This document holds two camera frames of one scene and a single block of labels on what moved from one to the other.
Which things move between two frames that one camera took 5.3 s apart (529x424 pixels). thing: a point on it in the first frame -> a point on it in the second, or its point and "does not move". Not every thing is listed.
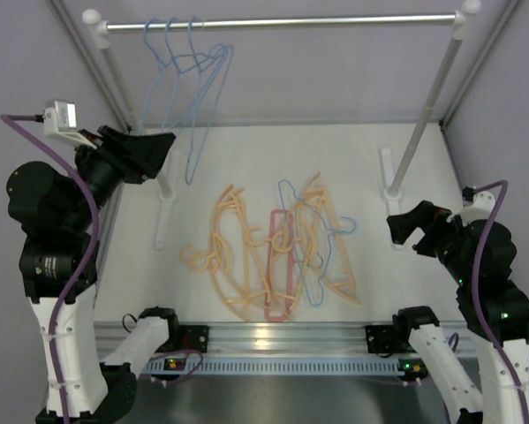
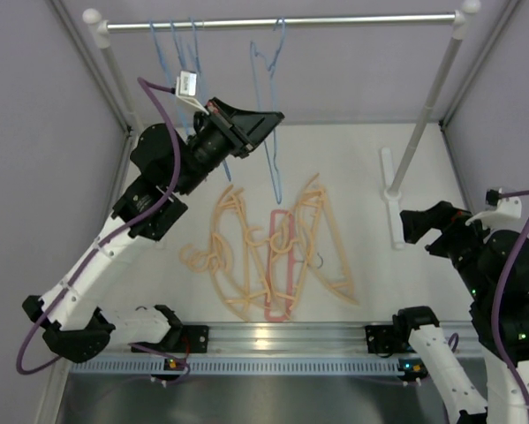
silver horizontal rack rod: (293, 22) does not move
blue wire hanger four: (311, 238) -> (271, 67)
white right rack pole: (462, 23) does not move
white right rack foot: (392, 196) does not move
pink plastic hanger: (268, 291) does not move
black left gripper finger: (138, 157) -> (250, 128)
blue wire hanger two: (187, 81) -> (183, 68)
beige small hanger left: (201, 261) does not move
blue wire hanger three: (211, 77) -> (199, 64)
